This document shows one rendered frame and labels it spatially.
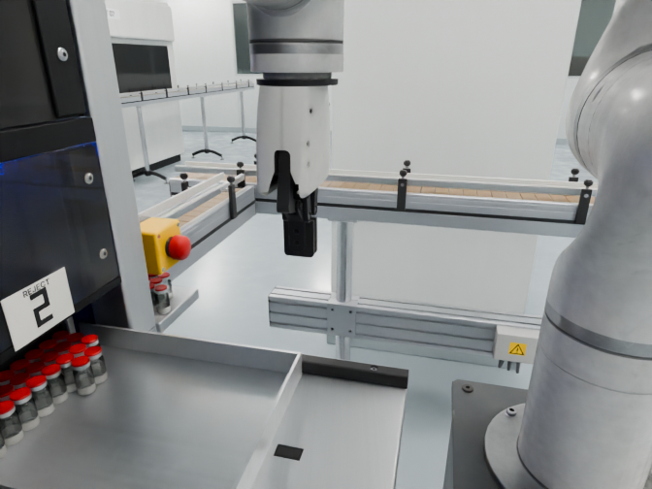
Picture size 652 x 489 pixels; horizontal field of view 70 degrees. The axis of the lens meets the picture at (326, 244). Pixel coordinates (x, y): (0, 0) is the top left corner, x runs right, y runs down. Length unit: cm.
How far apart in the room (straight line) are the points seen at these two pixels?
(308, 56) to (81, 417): 48
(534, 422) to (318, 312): 107
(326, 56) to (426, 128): 148
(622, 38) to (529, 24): 140
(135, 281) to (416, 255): 147
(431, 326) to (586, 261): 109
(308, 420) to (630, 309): 35
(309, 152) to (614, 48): 27
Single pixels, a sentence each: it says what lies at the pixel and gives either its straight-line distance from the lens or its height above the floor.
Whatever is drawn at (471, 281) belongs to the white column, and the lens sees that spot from 207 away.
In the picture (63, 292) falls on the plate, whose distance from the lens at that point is 62.
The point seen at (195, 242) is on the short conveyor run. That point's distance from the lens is 109.
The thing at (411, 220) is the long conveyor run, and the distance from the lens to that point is 132.
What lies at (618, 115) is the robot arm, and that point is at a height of 124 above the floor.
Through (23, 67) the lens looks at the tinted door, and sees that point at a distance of 60.
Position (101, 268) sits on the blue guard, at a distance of 67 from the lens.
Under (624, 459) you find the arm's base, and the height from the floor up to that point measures 94.
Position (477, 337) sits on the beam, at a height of 49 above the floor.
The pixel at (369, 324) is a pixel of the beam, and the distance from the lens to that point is 152.
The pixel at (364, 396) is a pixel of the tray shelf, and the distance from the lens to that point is 62.
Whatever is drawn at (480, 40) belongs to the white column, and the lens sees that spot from 187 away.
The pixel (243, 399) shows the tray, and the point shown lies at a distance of 62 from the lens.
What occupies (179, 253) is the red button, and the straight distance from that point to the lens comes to 76.
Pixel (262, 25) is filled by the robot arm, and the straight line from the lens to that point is 42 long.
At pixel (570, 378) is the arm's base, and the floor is 100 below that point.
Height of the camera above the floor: 127
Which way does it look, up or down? 22 degrees down
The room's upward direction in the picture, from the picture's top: straight up
